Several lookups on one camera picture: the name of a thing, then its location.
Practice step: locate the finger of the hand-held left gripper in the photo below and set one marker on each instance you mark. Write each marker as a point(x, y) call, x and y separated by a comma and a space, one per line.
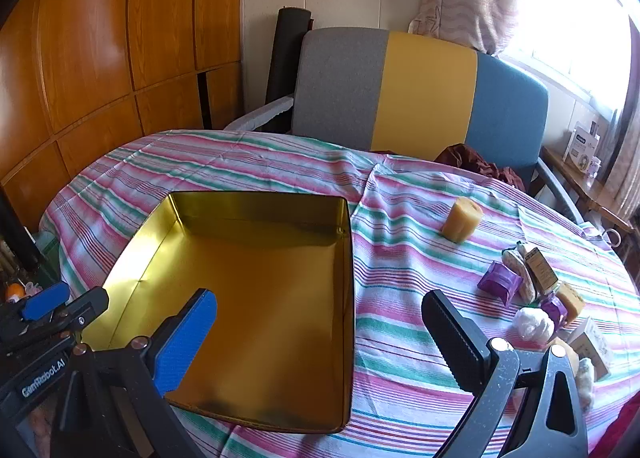
point(47, 300)
point(85, 310)

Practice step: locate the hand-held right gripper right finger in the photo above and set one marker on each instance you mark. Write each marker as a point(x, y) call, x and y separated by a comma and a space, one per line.
point(455, 338)

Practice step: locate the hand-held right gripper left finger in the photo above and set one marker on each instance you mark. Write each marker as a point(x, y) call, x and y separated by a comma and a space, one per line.
point(185, 343)

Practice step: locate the purple packet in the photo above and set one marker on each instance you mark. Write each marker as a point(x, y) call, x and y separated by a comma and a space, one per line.
point(500, 283)
point(554, 312)

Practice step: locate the white cotton ball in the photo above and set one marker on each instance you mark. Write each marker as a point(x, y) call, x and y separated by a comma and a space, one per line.
point(585, 383)
point(535, 323)

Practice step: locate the beige sachet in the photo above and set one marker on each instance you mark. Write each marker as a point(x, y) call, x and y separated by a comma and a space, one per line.
point(517, 268)

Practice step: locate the metal tin box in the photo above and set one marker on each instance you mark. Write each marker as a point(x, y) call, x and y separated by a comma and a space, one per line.
point(270, 288)

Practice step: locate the white soap box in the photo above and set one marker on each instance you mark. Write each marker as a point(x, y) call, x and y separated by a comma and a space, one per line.
point(592, 345)

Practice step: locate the green container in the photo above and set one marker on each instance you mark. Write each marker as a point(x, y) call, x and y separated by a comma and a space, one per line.
point(45, 253)

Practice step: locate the striped tablecloth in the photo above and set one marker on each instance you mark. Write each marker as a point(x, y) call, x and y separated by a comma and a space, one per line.
point(400, 363)

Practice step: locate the maroon cloth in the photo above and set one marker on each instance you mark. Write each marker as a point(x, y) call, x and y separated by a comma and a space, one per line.
point(475, 163)

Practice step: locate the red patterned garment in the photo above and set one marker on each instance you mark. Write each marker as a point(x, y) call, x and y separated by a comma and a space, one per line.
point(617, 438)

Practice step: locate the wooden side table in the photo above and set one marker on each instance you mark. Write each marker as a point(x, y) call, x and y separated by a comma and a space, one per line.
point(590, 193)

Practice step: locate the small white jar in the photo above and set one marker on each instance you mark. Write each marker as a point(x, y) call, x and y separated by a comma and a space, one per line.
point(595, 168)

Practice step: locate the white carton box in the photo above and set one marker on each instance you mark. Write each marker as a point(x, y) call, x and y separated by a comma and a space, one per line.
point(580, 143)

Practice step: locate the grey yellow blue chair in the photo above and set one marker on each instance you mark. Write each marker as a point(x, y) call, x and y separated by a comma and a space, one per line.
point(425, 88)

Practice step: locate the wooden wardrobe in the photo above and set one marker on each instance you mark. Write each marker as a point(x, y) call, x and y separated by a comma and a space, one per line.
point(90, 38)

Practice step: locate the black rolled mat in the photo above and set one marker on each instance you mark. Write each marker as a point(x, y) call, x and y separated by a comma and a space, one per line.
point(285, 58)

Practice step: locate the window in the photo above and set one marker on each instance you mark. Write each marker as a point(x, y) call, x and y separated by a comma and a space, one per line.
point(565, 13)

